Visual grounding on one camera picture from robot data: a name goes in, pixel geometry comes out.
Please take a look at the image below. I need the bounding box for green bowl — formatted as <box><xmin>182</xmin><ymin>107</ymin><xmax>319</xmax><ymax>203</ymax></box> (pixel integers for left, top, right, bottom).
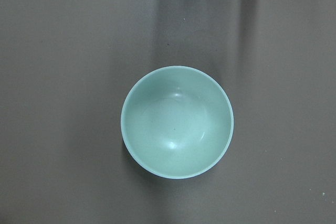
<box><xmin>120</xmin><ymin>66</ymin><xmax>234</xmax><ymax>179</ymax></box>

